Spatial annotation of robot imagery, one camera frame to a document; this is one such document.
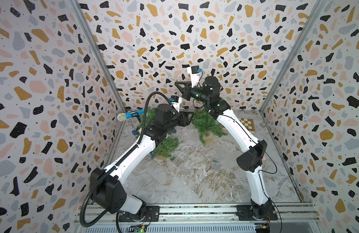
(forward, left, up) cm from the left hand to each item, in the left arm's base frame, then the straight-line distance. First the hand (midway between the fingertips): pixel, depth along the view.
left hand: (192, 112), depth 74 cm
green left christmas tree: (-12, +14, -15) cm, 23 cm away
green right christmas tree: (+3, -10, -15) cm, 18 cm away
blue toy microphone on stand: (+9, +42, -13) cm, 45 cm away
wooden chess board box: (+18, -45, -31) cm, 58 cm away
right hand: (+8, +8, +12) cm, 16 cm away
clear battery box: (-13, -15, -34) cm, 40 cm away
